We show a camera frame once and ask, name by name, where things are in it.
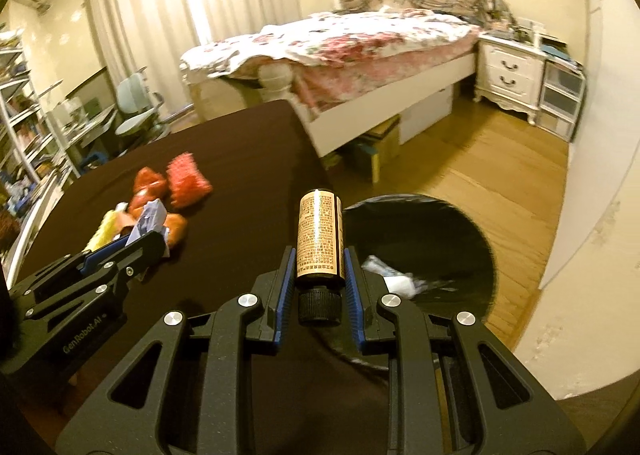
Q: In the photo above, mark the cardboard box under bed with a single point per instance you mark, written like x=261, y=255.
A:
x=369, y=152

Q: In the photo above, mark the black lined trash bin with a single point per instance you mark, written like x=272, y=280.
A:
x=437, y=244

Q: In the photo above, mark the floral quilt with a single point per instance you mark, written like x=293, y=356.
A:
x=336, y=58

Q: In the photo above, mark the white nightstand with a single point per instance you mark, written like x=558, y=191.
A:
x=509, y=74

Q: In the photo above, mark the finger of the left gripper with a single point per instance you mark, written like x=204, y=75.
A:
x=95, y=259

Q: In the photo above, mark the dark brown tablecloth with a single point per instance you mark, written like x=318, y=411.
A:
x=259, y=162

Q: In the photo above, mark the red foam fruit net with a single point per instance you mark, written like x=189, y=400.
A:
x=186, y=183

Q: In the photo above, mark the white storage box under bed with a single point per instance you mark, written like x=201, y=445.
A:
x=425, y=113

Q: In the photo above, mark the yellow foam fruit net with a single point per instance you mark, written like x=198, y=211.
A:
x=106, y=232

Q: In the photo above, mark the desk with clutter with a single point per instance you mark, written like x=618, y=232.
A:
x=73, y=130

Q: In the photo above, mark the white tissue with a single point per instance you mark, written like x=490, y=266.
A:
x=404, y=285

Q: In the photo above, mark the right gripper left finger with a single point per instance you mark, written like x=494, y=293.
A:
x=269, y=322

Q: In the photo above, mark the red plastic bag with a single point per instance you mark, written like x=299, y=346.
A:
x=148, y=186

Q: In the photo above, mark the plastic drawer unit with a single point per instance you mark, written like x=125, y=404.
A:
x=561, y=97

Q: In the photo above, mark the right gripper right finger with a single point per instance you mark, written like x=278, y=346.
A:
x=372, y=333

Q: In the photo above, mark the grey office chair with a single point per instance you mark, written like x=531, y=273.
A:
x=140, y=109

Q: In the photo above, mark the tan spray can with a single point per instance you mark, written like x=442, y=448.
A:
x=320, y=270

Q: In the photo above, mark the bookshelf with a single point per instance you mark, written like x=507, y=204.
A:
x=35, y=168

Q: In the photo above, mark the white bed frame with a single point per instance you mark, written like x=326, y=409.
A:
x=338, y=125

